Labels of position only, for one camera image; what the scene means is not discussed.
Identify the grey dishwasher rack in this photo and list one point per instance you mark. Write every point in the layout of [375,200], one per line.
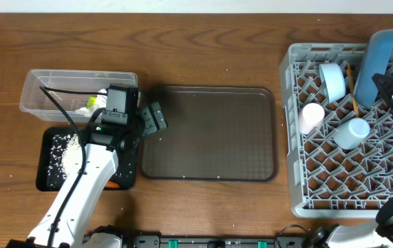
[324,180]

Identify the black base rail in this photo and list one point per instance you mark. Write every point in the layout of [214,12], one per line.
[211,242]

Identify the green snack wrapper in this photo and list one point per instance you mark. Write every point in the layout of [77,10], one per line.
[91,101]

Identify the spilled white rice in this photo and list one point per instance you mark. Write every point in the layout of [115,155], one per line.
[65,156]

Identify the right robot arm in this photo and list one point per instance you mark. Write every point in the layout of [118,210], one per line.
[376,233]

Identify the white napkin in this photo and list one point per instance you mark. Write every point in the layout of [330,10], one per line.
[101,101]

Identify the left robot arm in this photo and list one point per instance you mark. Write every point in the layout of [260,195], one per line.
[101,145]

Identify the light blue bowl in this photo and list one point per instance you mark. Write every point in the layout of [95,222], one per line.
[332,76]

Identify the wooden chopstick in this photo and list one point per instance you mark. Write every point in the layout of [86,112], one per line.
[351,86]

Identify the brown serving tray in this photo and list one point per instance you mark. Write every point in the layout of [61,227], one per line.
[213,134]

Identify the dark blue plate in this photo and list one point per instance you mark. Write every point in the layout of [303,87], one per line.
[374,61]

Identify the clear plastic bin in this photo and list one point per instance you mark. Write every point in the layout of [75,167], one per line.
[70,88]

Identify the black plastic tray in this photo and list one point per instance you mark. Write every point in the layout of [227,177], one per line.
[44,165]

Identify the orange carrot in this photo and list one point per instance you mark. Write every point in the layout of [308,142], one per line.
[111,185]

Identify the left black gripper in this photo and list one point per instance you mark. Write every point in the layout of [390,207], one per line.
[153,125]

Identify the pink cup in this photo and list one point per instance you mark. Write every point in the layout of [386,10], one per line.
[310,117]

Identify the light blue cup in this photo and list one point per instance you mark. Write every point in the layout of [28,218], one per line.
[351,133]

